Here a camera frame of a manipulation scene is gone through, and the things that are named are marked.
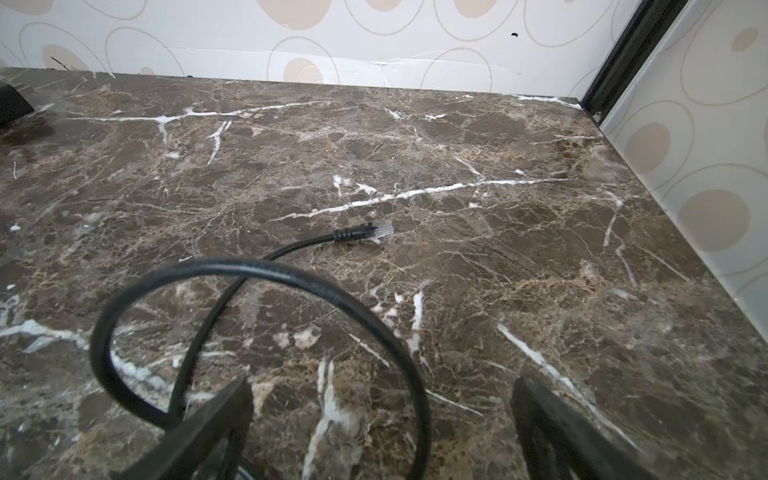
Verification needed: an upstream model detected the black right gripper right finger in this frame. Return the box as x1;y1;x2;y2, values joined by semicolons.
511;377;651;480

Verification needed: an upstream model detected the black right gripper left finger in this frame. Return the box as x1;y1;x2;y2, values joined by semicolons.
116;377;253;480

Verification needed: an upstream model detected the black power adapter near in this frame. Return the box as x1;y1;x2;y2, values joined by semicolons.
0;82;35;128

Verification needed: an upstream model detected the black ethernet cable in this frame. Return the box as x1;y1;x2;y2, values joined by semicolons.
89;220;432;480

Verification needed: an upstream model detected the black corner frame post right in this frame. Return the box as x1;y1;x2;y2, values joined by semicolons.
580;0;688;126

